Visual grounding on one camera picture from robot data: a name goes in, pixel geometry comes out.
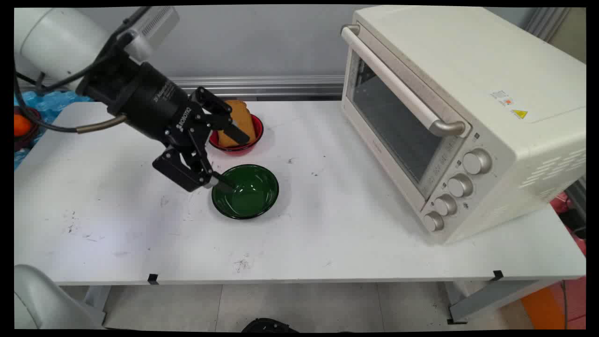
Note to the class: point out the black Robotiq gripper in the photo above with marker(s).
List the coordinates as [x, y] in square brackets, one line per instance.
[159, 100]

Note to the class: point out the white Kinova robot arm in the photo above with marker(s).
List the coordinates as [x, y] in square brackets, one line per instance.
[56, 37]

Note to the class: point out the red bowl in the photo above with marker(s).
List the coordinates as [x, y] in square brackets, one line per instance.
[236, 150]

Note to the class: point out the brown toast slice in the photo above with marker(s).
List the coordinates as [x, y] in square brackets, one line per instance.
[245, 119]

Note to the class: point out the green bowl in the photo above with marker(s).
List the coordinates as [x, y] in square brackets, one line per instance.
[250, 196]

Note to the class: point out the black tape piece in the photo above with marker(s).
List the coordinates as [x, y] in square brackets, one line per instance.
[152, 279]
[497, 275]

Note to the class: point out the dark bowl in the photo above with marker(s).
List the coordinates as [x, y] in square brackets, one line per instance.
[33, 133]

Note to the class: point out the orange fruit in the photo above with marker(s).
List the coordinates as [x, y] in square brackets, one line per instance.
[21, 125]

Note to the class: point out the grey table leg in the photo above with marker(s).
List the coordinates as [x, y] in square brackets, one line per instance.
[96, 304]
[491, 299]

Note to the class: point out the black object on floor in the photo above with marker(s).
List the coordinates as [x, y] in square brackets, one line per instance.
[269, 325]

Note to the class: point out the grey rounded plastic housing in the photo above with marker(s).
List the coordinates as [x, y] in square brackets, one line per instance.
[42, 304]

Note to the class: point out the largest silver oven knob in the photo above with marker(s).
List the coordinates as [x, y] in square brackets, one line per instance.
[476, 162]

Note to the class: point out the cream toaster oven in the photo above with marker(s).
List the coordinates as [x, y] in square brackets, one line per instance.
[491, 61]

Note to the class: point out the white label sticker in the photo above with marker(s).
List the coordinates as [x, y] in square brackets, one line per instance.
[502, 98]

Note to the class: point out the yellow warning triangle sticker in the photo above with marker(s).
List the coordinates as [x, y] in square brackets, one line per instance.
[519, 113]

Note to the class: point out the red plastic object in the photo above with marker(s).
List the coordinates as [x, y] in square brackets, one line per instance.
[561, 203]

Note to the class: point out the grey ribbed panel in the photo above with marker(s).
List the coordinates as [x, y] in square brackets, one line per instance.
[547, 21]

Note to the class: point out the orange floor object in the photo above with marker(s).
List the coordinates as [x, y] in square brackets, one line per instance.
[543, 309]

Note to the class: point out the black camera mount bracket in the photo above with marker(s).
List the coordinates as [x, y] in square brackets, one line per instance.
[105, 79]

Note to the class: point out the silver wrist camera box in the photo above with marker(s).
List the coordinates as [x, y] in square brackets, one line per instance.
[152, 28]

